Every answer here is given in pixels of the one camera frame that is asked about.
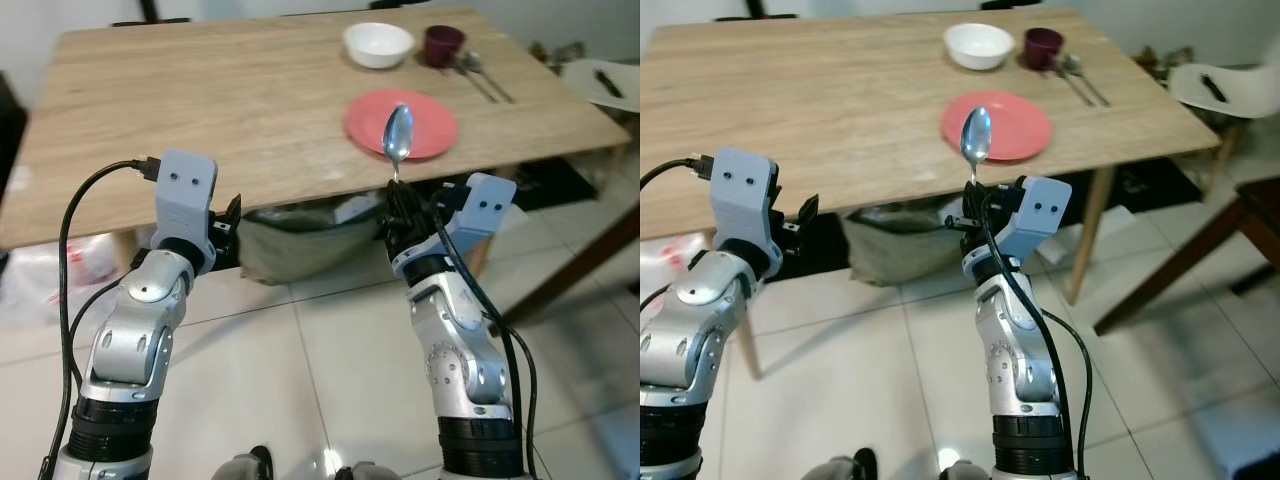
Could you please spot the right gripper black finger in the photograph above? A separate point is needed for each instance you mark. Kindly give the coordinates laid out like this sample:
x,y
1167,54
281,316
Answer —
x,y
980,200
392,198
966,200
407,198

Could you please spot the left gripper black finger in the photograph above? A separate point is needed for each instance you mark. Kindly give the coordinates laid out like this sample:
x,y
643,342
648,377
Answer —
x,y
235,209
806,211

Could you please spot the silver metal spoon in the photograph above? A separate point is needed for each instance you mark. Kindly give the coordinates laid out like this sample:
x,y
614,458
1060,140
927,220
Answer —
x,y
398,135
490,78
1088,80
975,135

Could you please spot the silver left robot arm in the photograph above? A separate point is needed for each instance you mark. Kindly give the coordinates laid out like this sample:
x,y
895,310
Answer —
x,y
130,340
690,340

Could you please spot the olive green bag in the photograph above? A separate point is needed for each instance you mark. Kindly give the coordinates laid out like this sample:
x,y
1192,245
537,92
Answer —
x,y
900,245
300,240

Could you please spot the light wooden table leg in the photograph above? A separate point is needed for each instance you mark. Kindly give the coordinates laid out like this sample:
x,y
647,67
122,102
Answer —
x,y
125,250
750,345
482,255
1090,230
1224,155

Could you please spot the red plate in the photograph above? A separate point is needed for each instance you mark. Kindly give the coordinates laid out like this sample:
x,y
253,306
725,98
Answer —
x,y
430,125
1020,130

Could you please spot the white plastic bag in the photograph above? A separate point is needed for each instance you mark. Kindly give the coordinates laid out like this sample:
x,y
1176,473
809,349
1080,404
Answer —
x,y
675,262
60,265

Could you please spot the silver metal fork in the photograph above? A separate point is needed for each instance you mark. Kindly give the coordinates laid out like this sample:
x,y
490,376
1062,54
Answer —
x,y
470,80
1070,82

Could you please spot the white bowl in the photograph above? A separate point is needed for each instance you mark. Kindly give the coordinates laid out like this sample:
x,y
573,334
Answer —
x,y
378,45
980,45

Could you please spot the maroon cup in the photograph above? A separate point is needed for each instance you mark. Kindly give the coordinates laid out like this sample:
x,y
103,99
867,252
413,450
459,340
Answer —
x,y
1043,48
442,45

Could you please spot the dark brown wooden chair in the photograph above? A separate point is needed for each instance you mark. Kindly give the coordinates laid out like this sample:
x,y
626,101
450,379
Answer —
x,y
1180,270
570,270

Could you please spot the white plastic chair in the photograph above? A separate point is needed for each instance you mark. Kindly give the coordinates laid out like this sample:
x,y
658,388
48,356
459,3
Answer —
x,y
1230,95
590,85

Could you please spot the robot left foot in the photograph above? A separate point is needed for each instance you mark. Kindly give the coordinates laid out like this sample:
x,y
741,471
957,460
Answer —
x,y
850,468
245,466

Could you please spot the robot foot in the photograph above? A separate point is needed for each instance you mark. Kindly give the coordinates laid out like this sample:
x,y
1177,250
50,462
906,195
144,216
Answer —
x,y
370,471
245,466
970,472
850,468

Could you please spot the small black object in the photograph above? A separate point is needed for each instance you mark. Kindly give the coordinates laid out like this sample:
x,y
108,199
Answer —
x,y
1215,88
608,83

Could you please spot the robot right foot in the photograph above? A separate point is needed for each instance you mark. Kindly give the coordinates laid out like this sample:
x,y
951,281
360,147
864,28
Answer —
x,y
370,471
970,472

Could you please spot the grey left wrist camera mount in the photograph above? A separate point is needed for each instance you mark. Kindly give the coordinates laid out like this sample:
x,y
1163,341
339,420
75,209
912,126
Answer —
x,y
185,195
745,195

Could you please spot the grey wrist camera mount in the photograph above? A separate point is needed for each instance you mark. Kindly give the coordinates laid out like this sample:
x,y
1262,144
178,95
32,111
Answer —
x,y
485,215
1040,215
185,195
745,195

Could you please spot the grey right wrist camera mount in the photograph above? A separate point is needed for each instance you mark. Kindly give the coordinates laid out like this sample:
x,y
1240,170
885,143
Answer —
x,y
1040,215
485,215

